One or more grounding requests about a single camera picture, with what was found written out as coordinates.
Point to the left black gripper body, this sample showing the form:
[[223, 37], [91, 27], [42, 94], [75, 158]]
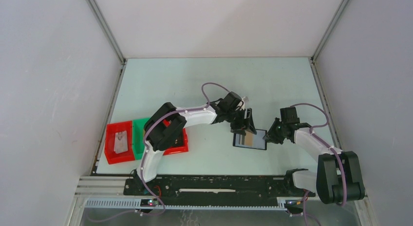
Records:
[[232, 115]]

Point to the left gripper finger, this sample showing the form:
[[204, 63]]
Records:
[[248, 122], [237, 126]]

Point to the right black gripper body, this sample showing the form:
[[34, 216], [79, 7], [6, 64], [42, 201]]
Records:
[[284, 124]]

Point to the orange credit card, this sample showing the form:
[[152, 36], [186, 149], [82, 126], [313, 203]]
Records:
[[248, 139]]

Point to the black leather card holder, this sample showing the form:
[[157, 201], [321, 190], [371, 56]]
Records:
[[259, 142]]

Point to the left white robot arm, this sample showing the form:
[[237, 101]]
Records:
[[166, 125]]

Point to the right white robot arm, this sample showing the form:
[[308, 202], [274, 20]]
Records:
[[338, 178]]

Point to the right red bin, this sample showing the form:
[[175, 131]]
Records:
[[180, 145]]

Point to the red bin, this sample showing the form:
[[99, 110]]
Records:
[[111, 156], [180, 145]]

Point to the green bin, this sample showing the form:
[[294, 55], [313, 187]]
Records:
[[138, 132]]

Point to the silver item in red bin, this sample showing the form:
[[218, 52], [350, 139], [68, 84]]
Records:
[[120, 142]]

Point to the left red bin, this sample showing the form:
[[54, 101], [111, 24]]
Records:
[[111, 156]]

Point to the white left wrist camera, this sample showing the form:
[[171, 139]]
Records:
[[244, 100]]

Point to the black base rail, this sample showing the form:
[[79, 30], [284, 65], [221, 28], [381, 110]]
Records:
[[215, 190]]

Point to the grey cable duct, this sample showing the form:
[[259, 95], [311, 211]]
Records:
[[130, 203]]

